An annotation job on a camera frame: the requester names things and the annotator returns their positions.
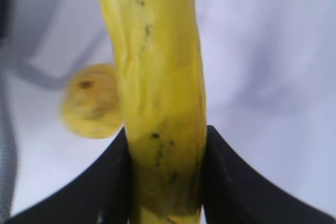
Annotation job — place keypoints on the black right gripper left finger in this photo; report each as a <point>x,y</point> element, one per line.
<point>100,194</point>

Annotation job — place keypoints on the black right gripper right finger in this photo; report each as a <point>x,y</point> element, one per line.
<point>234,192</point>

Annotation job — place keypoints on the yellow pear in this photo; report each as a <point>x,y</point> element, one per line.
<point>91,106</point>

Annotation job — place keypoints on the yellow banana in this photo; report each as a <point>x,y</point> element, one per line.
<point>158,57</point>

